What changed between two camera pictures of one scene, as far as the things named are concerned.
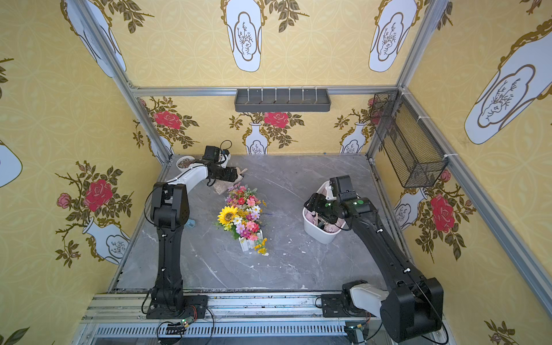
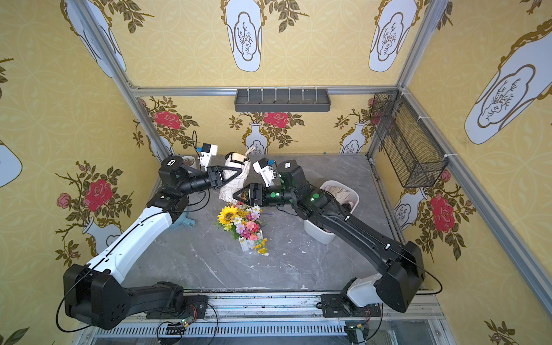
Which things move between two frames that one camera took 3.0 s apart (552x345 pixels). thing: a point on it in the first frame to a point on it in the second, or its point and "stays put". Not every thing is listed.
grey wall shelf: x=282 y=100 stays put
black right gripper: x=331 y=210 to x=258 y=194
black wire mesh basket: x=416 y=157 stays put
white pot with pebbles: x=183 y=162 stays put
